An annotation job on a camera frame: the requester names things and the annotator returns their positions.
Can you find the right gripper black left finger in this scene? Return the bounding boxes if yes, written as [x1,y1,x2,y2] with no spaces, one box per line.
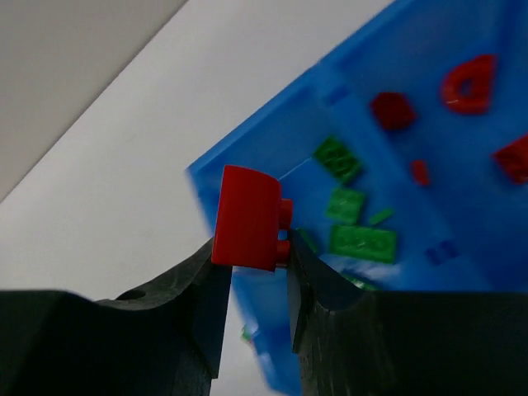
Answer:
[1,243,232,395]

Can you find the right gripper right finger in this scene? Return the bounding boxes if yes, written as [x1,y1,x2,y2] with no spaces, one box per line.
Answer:
[287,230,527,395]

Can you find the small green lego tile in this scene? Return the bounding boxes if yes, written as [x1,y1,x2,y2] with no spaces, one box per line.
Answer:
[368,208,394,226]

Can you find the red curved lego piece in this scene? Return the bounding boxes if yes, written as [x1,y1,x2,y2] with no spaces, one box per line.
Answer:
[211,165,293,271]

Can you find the small red lego tile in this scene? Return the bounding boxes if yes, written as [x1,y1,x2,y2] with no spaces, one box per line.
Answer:
[410,159,431,186]

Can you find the green lego bricks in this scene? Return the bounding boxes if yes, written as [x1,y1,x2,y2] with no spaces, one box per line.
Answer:
[313,136,362,184]

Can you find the red square lego brick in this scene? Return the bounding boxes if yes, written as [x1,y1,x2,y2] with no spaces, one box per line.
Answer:
[370,92,417,131]

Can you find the red arch lego piece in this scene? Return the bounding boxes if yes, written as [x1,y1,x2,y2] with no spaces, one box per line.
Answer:
[440,54,497,115]

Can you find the green lego in bin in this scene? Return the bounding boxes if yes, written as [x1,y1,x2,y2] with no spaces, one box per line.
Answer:
[329,224,398,264]
[325,187,366,224]
[296,228,320,255]
[345,276,379,291]

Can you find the green red layered lego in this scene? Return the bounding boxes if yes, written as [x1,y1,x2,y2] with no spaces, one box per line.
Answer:
[240,324,259,344]

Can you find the blue plastic divided bin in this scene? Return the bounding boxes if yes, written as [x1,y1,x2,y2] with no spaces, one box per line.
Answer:
[188,1,527,395]

